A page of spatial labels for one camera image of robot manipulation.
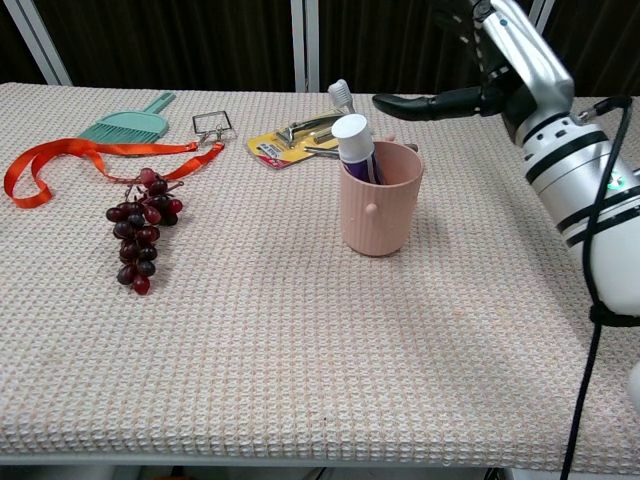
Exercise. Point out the yellow carded razor package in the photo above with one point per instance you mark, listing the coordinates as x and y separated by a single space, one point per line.
280 147

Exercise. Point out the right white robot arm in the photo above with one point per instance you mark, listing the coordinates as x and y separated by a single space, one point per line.
570 170

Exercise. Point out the pink ribbed plastic cup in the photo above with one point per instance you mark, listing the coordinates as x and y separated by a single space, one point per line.
382 215

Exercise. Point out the dark red grape bunch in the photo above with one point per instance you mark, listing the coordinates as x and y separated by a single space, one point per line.
140 235

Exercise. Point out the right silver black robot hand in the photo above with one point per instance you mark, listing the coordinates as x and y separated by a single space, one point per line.
525 55

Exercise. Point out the purple white toothpaste tube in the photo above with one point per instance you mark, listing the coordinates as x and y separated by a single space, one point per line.
352 135

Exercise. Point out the white partition frame post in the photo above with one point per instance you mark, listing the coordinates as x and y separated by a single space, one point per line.
537 12
305 45
40 45

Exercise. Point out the metal rectangular badge frame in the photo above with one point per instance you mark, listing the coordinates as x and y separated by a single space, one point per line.
196 125

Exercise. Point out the beige waffle table cloth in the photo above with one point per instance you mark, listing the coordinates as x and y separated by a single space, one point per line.
280 350

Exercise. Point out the teal plastic hand brush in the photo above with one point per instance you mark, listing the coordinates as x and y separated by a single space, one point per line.
127 127

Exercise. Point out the black pleated curtain panel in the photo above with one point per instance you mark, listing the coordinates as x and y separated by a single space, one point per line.
605 45
390 45
175 45
15 55

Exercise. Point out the grey white toothbrush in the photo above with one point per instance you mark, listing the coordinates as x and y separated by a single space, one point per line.
341 92

